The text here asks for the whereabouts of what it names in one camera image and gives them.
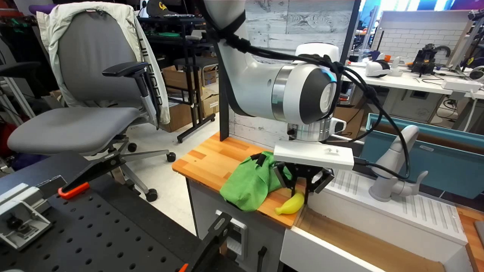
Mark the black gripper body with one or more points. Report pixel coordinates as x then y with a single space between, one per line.
313 173

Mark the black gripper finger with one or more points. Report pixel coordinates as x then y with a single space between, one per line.
321 182
292 184

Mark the yellow banana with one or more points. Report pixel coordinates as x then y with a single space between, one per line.
291 205

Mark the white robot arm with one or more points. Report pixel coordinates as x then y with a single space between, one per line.
297 89

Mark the green cloth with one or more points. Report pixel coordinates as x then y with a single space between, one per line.
251 181

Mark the white sink basin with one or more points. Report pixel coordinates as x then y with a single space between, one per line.
413 222

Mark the grey counter cabinet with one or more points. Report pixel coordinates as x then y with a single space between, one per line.
256 238

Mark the grey sink faucet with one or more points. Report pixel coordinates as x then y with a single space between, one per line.
389 167

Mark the cardboard box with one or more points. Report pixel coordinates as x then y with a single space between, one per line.
191 96

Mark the teal plastic bin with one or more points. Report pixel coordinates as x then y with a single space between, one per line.
454 158

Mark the grey wood backsplash panel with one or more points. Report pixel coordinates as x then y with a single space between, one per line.
283 25

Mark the white background desk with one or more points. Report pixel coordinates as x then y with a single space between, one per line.
412 95

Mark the black metal stand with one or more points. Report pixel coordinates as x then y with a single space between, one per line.
171 40

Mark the black perforated table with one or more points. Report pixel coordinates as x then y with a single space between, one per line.
109 228

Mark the grey office chair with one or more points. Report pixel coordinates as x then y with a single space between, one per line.
101 71

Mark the white jacket on chair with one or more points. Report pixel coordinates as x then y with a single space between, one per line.
55 22

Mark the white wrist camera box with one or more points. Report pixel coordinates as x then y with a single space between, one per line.
315 154

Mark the orange handled clamp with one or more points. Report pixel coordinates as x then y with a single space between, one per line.
80 184

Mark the grey metal bracket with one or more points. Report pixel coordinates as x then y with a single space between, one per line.
21 214

